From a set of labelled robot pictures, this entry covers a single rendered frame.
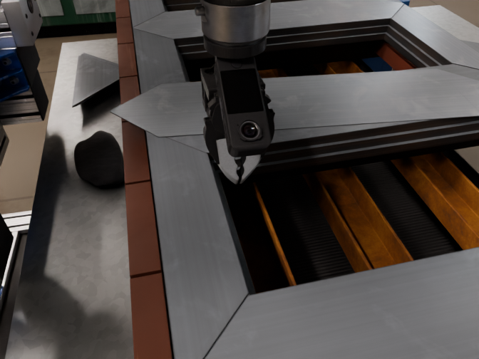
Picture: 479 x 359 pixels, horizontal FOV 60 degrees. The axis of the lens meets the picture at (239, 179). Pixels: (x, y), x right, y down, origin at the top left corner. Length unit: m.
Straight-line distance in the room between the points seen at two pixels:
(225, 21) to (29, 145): 1.98
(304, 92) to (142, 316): 0.51
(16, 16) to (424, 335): 0.88
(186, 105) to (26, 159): 1.57
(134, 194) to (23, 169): 1.57
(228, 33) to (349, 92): 0.43
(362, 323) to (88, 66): 1.05
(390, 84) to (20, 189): 1.66
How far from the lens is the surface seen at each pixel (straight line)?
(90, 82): 1.22
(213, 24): 0.46
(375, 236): 0.82
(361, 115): 0.78
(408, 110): 0.82
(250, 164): 0.57
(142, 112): 0.77
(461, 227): 0.85
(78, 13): 3.40
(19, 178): 2.17
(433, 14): 1.65
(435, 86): 0.92
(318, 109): 0.78
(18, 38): 1.00
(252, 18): 0.46
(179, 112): 0.76
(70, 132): 1.10
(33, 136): 2.42
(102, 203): 0.88
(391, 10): 1.28
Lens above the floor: 1.27
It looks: 42 degrees down
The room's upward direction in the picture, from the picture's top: straight up
